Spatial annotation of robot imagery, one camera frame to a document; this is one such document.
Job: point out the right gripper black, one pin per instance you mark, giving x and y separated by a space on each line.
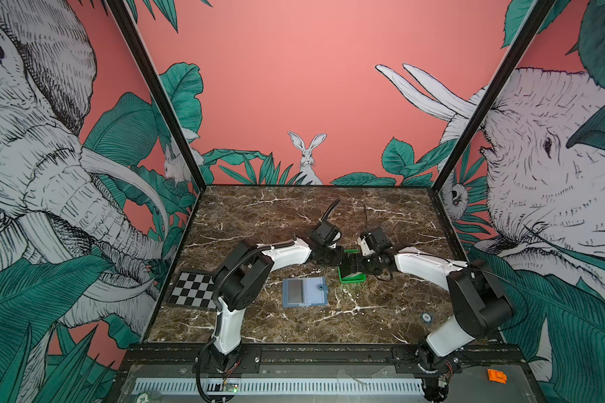
357 264

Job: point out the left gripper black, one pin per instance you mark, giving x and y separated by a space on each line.
339 259

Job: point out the green plastic card tray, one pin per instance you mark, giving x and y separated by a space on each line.
350 268

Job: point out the blue leather card holder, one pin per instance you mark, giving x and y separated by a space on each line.
315 292

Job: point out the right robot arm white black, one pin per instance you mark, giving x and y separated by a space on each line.
479 302

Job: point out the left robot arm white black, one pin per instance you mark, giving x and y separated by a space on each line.
242 275

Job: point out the checkerboard calibration board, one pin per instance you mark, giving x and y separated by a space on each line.
193 290

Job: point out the orange connector clip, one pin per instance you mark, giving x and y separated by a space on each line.
497 376

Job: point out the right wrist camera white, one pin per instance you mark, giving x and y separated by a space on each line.
364 246

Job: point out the black front mounting rail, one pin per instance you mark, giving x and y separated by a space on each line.
253 358

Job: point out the white slotted cable duct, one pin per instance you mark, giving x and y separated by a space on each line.
280 386

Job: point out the right black frame post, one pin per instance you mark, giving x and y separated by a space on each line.
522 40

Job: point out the black frame post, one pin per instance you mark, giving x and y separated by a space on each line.
127 27
522 40

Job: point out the left black frame post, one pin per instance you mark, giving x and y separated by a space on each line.
127 27

